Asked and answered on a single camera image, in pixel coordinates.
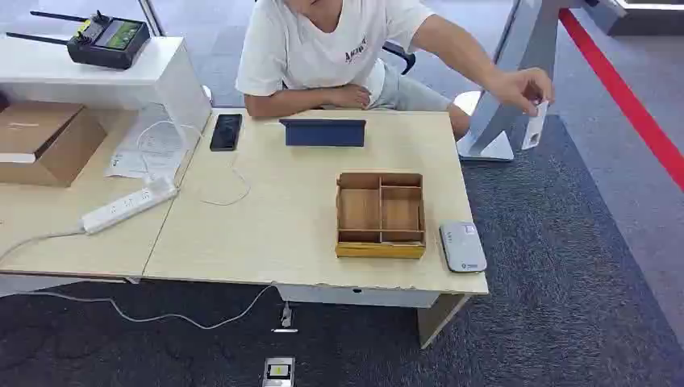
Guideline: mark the white paper sheet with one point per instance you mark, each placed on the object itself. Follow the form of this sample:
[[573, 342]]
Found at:
[[128, 163]]

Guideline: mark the person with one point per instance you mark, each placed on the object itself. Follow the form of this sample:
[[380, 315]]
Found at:
[[304, 48]]

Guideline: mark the blue tablet case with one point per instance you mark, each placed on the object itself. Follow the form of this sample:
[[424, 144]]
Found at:
[[323, 133]]

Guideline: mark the red floor tape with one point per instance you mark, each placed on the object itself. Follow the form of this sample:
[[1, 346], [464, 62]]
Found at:
[[625, 96]]

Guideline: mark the black remote controller with antennas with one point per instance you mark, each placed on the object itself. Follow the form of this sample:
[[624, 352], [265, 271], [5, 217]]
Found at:
[[104, 42]]

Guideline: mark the grey metal stand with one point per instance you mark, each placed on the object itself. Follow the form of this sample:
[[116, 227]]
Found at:
[[521, 42]]

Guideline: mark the white power strip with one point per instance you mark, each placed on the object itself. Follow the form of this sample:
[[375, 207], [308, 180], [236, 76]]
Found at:
[[128, 205]]

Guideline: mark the brown cardboard box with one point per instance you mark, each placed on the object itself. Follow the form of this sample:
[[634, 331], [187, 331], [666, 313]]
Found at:
[[48, 139]]

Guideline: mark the white plug adapter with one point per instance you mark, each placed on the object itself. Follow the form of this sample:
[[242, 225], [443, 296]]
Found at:
[[286, 318]]

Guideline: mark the wooden compartment box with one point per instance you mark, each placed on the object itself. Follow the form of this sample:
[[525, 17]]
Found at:
[[363, 211]]

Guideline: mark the person's left hand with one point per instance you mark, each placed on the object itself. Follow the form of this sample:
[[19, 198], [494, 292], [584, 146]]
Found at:
[[521, 85]]

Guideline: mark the grey metal base beam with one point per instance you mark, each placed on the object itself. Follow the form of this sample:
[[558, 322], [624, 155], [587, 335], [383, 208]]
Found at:
[[636, 18]]

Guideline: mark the black smartphone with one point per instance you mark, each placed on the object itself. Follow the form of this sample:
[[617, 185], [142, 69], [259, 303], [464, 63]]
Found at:
[[226, 132]]

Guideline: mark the silver floor socket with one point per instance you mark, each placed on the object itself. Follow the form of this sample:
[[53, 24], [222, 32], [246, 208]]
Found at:
[[278, 372]]

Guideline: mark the white desk riser shelf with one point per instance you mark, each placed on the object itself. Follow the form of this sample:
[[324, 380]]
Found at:
[[80, 72]]

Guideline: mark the pale wooden desk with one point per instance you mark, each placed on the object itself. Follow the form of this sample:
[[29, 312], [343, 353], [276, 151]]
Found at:
[[64, 245], [299, 229]]

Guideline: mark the person's right hand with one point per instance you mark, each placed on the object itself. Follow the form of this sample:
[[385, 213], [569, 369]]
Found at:
[[350, 96]]

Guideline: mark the black chair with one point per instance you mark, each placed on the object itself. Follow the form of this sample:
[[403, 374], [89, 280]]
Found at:
[[402, 53]]

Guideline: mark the grey white flat device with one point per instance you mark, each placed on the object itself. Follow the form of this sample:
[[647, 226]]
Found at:
[[462, 248]]

